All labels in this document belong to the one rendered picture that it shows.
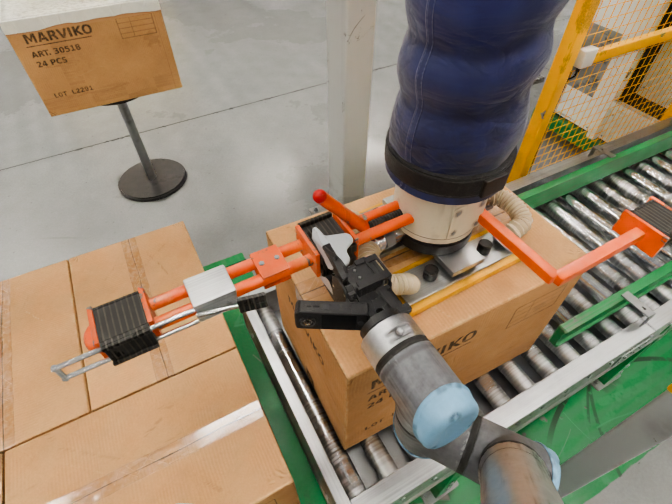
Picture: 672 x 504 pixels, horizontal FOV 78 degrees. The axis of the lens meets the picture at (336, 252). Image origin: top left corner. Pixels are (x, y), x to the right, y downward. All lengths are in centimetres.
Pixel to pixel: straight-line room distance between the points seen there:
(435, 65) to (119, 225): 221
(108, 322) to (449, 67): 60
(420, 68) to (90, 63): 183
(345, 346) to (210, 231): 170
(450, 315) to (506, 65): 45
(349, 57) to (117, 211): 161
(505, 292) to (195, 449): 81
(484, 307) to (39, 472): 109
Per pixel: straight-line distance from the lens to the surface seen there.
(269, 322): 129
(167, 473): 118
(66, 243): 265
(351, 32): 174
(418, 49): 64
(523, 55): 63
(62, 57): 227
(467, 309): 86
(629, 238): 91
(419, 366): 58
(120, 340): 68
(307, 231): 75
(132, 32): 225
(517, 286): 93
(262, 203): 249
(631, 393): 213
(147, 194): 270
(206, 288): 70
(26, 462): 135
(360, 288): 65
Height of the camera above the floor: 163
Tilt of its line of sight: 48 degrees down
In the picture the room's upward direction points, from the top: straight up
